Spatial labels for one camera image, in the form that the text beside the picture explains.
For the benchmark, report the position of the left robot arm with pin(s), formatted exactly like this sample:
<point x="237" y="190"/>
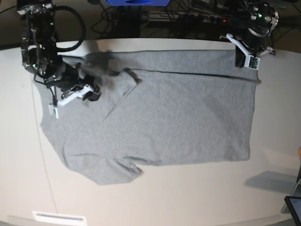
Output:
<point x="253" y="21"/>

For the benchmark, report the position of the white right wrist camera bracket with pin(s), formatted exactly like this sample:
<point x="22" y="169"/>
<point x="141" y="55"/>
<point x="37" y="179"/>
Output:
<point x="68" y="99"/>

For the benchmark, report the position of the black tablet with stand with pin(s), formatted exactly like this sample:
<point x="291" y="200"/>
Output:
<point x="293" y="202"/>

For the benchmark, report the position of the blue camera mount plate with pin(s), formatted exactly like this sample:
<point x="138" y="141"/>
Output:
<point x="138" y="2"/>

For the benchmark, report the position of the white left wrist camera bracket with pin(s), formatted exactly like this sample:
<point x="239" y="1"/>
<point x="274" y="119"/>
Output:
<point x="251" y="62"/>

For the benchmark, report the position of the black power strip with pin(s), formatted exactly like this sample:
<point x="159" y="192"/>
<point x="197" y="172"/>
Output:
<point x="194" y="17"/>

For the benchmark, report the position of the white label strip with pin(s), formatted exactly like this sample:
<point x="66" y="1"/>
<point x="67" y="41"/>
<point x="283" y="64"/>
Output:
<point x="38" y="215"/>

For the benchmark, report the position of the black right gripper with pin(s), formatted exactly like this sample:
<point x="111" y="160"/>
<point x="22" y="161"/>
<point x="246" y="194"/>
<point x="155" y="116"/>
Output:
<point x="67" y="79"/>

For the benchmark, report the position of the grey T-shirt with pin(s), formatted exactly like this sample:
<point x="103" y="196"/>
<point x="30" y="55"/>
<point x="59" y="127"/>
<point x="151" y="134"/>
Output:
<point x="156" y="108"/>

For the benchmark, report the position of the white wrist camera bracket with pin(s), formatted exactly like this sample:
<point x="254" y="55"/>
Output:
<point x="251" y="62"/>
<point x="68" y="99"/>

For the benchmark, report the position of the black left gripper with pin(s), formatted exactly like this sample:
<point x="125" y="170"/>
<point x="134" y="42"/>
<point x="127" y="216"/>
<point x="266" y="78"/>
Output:
<point x="252" y="39"/>

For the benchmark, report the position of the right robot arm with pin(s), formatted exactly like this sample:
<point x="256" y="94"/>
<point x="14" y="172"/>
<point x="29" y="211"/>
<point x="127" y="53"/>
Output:
<point x="41" y="56"/>

